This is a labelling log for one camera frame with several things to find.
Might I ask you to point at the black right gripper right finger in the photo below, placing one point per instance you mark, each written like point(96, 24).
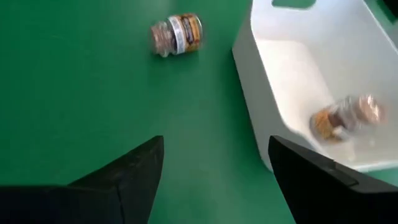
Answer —
point(329, 193)

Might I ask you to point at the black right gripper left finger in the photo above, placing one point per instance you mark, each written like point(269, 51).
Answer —
point(93, 199)

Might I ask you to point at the cork-stoppered glass spice jar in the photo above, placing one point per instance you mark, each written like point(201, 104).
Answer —
point(180, 34)
point(345, 119)

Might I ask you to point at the white plastic bin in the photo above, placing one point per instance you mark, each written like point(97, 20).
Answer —
point(298, 68)

